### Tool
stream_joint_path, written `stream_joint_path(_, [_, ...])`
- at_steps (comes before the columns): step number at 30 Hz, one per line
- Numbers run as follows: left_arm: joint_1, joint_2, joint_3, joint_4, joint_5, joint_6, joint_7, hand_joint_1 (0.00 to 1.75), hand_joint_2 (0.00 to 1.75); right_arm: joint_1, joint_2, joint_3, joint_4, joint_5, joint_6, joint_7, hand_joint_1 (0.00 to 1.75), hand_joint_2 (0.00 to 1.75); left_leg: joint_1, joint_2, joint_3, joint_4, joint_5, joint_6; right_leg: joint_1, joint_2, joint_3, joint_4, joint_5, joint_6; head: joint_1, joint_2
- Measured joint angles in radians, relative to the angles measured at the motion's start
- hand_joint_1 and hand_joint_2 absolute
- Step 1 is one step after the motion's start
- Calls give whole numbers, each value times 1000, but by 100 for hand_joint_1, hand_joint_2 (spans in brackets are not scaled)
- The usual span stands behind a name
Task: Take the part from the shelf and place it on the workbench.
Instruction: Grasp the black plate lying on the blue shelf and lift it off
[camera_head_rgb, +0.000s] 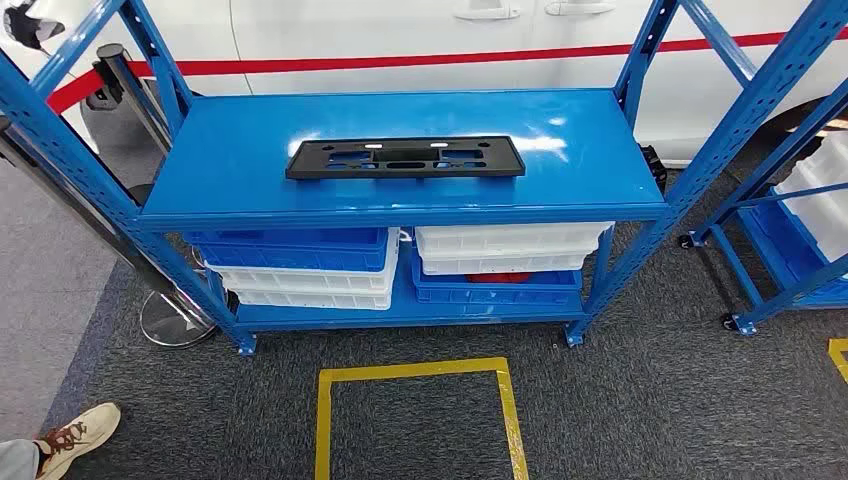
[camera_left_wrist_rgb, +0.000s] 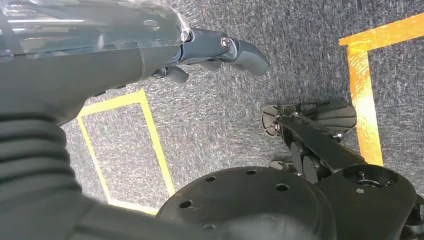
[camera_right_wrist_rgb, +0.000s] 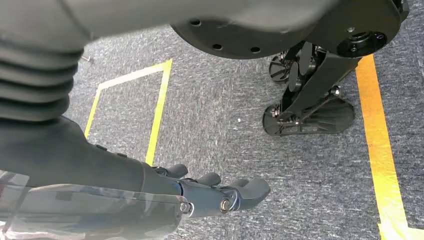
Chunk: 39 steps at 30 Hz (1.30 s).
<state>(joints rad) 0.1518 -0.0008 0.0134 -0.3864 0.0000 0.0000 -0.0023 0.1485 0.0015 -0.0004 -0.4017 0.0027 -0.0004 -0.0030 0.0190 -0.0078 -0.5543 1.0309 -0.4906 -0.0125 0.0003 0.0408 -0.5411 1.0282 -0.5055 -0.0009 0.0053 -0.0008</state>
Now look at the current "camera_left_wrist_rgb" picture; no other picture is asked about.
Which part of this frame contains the black robot leg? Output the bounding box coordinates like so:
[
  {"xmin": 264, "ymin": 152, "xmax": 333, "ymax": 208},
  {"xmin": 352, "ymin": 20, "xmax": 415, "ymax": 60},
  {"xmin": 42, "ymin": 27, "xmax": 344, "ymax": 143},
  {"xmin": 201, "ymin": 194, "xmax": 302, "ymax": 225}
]
[{"xmin": 155, "ymin": 110, "xmax": 424, "ymax": 240}]

